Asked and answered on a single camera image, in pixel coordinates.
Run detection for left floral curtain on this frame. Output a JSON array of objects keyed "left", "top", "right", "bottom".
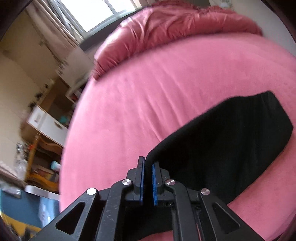
[{"left": 36, "top": 1, "right": 83, "bottom": 59}]

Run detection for window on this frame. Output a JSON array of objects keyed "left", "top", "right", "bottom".
[{"left": 58, "top": 0, "right": 142, "bottom": 38}]

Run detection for white grey bedside table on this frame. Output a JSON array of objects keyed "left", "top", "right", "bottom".
[{"left": 65, "top": 78, "right": 88, "bottom": 103}]

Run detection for black pants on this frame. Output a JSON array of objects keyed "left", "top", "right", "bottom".
[{"left": 144, "top": 91, "right": 293, "bottom": 203}]

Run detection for wooden desk with white cabinet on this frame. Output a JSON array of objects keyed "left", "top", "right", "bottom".
[{"left": 21, "top": 78, "right": 75, "bottom": 194}]

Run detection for teal white jar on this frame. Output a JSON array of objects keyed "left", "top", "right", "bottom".
[{"left": 51, "top": 161, "right": 61, "bottom": 172}]

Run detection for crumpled red duvet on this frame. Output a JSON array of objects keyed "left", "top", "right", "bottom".
[{"left": 90, "top": 1, "right": 262, "bottom": 79}]

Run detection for pink bed sheet mattress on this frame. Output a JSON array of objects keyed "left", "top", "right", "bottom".
[{"left": 59, "top": 33, "right": 295, "bottom": 240}]

